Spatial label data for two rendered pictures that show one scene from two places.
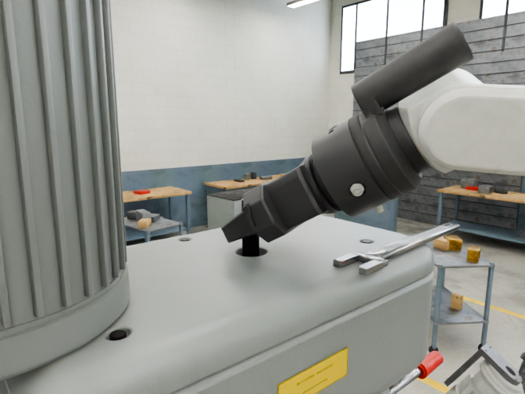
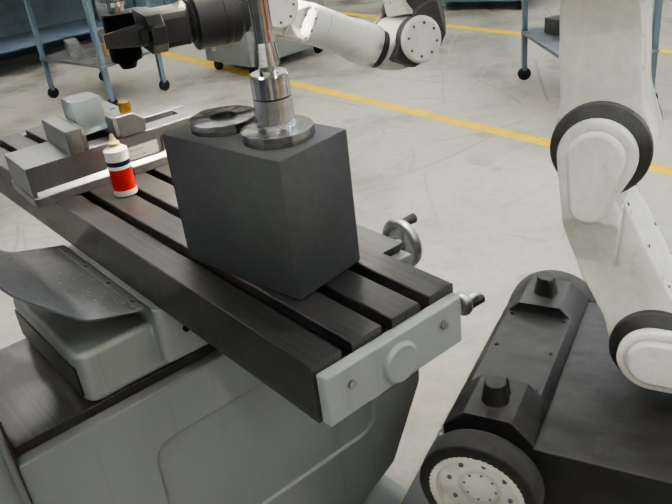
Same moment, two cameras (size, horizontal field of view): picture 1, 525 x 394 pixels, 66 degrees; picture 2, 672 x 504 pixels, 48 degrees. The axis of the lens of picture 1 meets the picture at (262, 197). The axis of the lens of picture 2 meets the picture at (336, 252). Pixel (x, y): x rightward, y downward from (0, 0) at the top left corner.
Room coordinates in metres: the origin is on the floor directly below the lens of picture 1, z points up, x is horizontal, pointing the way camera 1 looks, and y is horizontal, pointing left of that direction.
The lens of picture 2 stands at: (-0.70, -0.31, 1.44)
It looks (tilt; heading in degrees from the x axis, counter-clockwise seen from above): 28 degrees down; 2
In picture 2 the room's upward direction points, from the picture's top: 7 degrees counter-clockwise
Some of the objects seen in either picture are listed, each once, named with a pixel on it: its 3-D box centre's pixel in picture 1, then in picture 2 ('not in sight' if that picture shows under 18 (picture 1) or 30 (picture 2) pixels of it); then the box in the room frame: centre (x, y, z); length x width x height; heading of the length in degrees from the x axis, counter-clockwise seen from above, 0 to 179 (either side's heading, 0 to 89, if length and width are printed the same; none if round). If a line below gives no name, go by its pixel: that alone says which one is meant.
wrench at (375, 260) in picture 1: (409, 242); not in sight; (0.46, -0.18, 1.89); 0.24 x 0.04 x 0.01; 132
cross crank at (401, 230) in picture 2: not in sight; (390, 248); (0.76, -0.37, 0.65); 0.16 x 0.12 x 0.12; 129
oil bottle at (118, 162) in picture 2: not in sight; (118, 163); (0.51, 0.09, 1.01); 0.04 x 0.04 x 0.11
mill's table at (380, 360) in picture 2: not in sight; (151, 216); (0.49, 0.05, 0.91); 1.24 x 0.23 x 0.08; 39
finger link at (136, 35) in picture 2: not in sight; (126, 38); (0.42, 0.00, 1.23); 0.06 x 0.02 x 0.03; 115
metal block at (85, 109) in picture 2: not in sight; (83, 113); (0.63, 0.17, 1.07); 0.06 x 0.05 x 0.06; 37
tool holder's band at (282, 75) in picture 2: not in sight; (269, 76); (0.18, -0.22, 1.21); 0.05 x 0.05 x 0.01
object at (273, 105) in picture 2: not in sight; (273, 103); (0.18, -0.22, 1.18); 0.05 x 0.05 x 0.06
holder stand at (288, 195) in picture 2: not in sight; (261, 193); (0.21, -0.19, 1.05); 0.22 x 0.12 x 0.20; 48
